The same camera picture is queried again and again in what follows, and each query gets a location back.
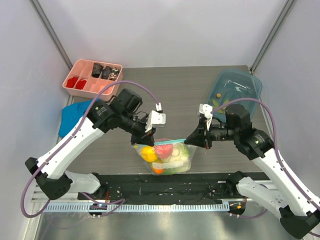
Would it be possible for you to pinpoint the dark patterned roll one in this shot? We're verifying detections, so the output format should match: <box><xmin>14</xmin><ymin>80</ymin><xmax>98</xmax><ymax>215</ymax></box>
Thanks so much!
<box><xmin>91</xmin><ymin>62</ymin><xmax>104</xmax><ymax>78</ymax></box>

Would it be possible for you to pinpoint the white cauliflower toy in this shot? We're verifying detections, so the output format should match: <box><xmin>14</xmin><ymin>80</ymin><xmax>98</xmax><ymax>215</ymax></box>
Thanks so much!
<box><xmin>169</xmin><ymin>146</ymin><xmax>190</xmax><ymax>163</ymax></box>

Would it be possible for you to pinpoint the dark patterned roll three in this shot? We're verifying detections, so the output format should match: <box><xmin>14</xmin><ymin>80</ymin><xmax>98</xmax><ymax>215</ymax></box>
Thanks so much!
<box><xmin>108</xmin><ymin>67</ymin><xmax>120</xmax><ymax>81</ymax></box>

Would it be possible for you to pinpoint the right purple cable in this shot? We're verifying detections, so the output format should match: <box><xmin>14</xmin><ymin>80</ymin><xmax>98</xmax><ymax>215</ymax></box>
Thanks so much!
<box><xmin>210</xmin><ymin>97</ymin><xmax>320</xmax><ymax>238</ymax></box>

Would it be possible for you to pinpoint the purple cable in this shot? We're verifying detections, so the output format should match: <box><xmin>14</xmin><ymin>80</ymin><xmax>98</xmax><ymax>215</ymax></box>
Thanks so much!
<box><xmin>20</xmin><ymin>80</ymin><xmax>163</xmax><ymax>219</ymax></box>
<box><xmin>210</xmin><ymin>97</ymin><xmax>320</xmax><ymax>238</ymax></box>

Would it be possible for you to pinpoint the pink compartment tray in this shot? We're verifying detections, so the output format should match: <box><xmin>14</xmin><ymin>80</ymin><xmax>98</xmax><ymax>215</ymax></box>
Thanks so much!
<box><xmin>62</xmin><ymin>59</ymin><xmax>123</xmax><ymax>99</ymax></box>

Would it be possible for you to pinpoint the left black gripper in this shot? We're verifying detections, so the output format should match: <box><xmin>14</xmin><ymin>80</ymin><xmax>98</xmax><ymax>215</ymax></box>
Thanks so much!
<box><xmin>118</xmin><ymin>110</ymin><xmax>156</xmax><ymax>147</ymax></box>

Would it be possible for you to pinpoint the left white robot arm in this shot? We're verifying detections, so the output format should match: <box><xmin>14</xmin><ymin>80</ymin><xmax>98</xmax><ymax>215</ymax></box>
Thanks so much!
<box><xmin>25</xmin><ymin>88</ymin><xmax>162</xmax><ymax>201</ymax></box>

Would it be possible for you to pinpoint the red item left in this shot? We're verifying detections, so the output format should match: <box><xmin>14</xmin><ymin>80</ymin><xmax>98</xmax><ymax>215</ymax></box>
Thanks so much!
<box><xmin>65</xmin><ymin>76</ymin><xmax>79</xmax><ymax>88</ymax></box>

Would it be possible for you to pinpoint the dark patterned roll two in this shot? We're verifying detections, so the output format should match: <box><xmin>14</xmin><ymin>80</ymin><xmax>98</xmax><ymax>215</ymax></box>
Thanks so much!
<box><xmin>101</xmin><ymin>66</ymin><xmax>112</xmax><ymax>80</ymax></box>

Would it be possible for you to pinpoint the green lettuce toy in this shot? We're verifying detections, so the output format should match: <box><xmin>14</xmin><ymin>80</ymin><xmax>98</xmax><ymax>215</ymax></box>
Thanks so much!
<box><xmin>162</xmin><ymin>143</ymin><xmax>192</xmax><ymax>175</ymax></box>

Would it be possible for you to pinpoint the red item right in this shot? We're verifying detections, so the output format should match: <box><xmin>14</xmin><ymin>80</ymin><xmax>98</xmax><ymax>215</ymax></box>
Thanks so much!
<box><xmin>74</xmin><ymin>79</ymin><xmax>87</xmax><ymax>90</ymax></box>

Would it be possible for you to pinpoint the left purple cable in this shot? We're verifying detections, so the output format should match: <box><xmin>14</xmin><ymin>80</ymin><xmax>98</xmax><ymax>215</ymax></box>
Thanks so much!
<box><xmin>20</xmin><ymin>80</ymin><xmax>163</xmax><ymax>219</ymax></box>

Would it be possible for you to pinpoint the pink peach toy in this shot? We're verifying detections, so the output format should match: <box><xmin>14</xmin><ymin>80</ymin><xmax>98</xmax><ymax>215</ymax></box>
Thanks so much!
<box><xmin>154</xmin><ymin>144</ymin><xmax>173</xmax><ymax>159</ymax></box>

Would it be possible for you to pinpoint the red item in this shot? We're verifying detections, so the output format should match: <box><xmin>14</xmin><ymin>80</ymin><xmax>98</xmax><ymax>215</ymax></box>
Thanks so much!
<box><xmin>65</xmin><ymin>76</ymin><xmax>79</xmax><ymax>88</ymax></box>
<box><xmin>74</xmin><ymin>79</ymin><xmax>87</xmax><ymax>90</ymax></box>

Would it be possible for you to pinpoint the white slotted cable duct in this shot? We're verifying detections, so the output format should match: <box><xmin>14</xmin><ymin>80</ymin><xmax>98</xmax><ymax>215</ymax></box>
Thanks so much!
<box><xmin>44</xmin><ymin>201</ymin><xmax>230</xmax><ymax>213</ymax></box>

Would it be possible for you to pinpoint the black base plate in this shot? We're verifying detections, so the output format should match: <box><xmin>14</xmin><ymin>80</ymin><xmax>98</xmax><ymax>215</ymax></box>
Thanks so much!
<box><xmin>90</xmin><ymin>173</ymin><xmax>243</xmax><ymax>205</ymax></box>

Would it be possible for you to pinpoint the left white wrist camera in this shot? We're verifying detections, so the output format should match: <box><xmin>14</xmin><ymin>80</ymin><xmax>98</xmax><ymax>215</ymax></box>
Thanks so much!
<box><xmin>145</xmin><ymin>102</ymin><xmax>166</xmax><ymax>133</ymax></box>

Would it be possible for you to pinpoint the teal plastic basin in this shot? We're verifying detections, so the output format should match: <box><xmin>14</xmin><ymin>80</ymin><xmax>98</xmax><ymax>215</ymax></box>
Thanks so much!
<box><xmin>206</xmin><ymin>69</ymin><xmax>263</xmax><ymax>109</ymax></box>

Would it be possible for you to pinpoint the yellow pear toy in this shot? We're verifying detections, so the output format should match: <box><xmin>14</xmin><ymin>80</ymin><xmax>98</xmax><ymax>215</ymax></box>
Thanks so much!
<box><xmin>140</xmin><ymin>146</ymin><xmax>158</xmax><ymax>163</ymax></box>

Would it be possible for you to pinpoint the blue folded cloth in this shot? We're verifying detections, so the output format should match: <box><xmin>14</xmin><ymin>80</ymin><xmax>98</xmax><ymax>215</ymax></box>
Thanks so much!
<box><xmin>58</xmin><ymin>100</ymin><xmax>92</xmax><ymax>138</ymax></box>

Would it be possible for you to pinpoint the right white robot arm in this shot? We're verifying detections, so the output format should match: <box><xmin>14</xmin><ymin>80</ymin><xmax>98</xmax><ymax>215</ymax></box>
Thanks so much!
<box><xmin>184</xmin><ymin>104</ymin><xmax>320</xmax><ymax>240</ymax></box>

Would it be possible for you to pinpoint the clear zip top bag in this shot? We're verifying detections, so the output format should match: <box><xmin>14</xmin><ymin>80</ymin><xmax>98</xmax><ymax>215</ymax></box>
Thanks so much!
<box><xmin>133</xmin><ymin>138</ymin><xmax>197</xmax><ymax>176</ymax></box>

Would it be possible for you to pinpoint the orange green mango toy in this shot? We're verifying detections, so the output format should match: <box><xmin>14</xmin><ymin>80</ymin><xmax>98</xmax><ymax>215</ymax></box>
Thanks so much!
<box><xmin>152</xmin><ymin>168</ymin><xmax>165</xmax><ymax>175</ymax></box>

